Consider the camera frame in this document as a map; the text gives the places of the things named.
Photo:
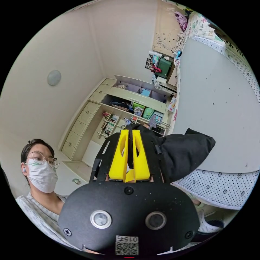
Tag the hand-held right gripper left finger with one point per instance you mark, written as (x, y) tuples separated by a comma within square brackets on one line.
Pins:
[(117, 158)]

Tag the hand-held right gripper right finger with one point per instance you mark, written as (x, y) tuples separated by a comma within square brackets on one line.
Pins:
[(142, 162)]

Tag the black patterned short sleeve shirt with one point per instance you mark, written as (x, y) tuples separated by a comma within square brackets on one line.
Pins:
[(182, 152)]

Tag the cream cupboard with open shelves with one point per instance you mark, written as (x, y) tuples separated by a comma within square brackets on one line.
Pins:
[(85, 119)]

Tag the bed with dotted white quilt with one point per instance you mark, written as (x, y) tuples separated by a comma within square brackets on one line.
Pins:
[(223, 182)]

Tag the white flat folding board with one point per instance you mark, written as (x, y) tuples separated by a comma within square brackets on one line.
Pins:
[(211, 105)]

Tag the person's body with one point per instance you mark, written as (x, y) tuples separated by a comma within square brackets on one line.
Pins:
[(40, 209)]

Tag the round ceiling lamp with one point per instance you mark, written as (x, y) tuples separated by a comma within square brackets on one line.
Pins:
[(54, 77)]

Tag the pile of clothes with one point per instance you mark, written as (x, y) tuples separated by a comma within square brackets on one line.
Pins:
[(181, 19)]

